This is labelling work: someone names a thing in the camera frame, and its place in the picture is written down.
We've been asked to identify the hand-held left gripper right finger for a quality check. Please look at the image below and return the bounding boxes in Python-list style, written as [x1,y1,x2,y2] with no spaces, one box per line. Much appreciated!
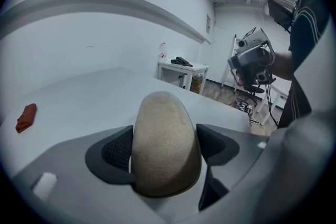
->
[196,123,271,212]

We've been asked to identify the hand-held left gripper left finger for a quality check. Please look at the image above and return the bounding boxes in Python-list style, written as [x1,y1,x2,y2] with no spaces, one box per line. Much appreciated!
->
[12,125,169,224]

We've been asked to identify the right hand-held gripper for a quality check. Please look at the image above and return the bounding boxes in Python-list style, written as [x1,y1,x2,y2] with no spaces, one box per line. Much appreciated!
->
[227,25,277,88]

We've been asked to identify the beige oval pouch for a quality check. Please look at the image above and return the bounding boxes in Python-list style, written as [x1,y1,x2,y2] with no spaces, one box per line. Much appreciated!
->
[130,90,203,198]

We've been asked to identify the person's right forearm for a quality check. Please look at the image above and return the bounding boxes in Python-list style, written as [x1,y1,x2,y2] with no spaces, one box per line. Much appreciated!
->
[270,49,295,82]

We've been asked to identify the person's right hand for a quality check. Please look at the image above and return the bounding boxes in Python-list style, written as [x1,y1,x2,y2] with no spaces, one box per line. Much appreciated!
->
[260,48,274,67]

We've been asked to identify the black office chair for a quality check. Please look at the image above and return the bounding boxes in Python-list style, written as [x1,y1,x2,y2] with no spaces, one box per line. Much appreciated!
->
[242,84,266,109]

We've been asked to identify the white side table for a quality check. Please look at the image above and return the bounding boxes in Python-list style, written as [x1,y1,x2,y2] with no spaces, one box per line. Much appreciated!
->
[255,83,290,127]

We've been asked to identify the black monitor screen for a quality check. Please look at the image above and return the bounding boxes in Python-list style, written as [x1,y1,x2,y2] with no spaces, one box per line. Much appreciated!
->
[267,0,293,30]

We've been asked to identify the person's black printed t-shirt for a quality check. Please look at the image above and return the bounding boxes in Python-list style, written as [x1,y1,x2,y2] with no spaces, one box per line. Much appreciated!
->
[277,0,332,130]

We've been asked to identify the cardboard boxes under desk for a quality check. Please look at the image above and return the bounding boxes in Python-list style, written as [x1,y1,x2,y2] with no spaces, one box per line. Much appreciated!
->
[189,74,205,94]

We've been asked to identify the large white table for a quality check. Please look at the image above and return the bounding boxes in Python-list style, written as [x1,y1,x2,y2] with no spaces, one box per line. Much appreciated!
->
[0,66,250,174]

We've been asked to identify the small white desk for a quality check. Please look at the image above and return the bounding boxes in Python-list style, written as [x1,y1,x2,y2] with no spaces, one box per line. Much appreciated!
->
[157,61,211,94]

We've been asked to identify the reddish brown pouch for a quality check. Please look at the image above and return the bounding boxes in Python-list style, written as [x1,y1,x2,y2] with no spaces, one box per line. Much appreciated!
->
[15,103,38,134]

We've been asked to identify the black desk telephone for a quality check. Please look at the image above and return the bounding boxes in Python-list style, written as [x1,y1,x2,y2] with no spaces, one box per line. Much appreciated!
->
[170,56,194,67]

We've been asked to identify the clear plastic bottle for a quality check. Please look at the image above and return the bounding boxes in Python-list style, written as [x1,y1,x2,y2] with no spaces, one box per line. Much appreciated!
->
[157,42,169,63]

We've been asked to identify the white ladder frame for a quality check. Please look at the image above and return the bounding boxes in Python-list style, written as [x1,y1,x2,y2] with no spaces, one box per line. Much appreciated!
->
[221,33,243,93]

